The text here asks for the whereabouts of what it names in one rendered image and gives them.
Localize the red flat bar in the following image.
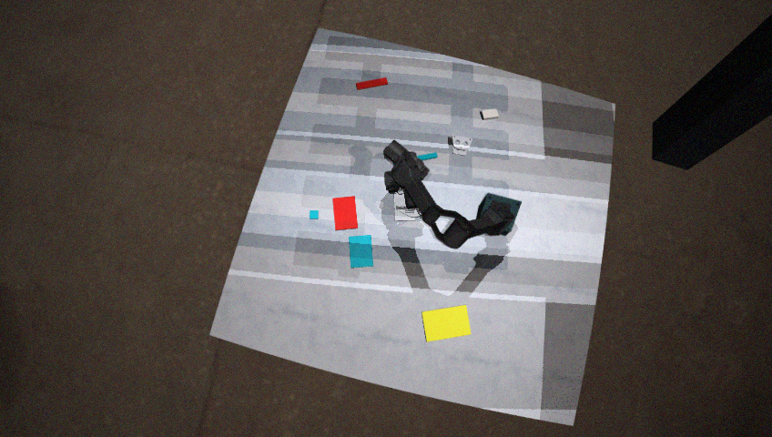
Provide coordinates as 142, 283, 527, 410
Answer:
356, 78, 388, 90

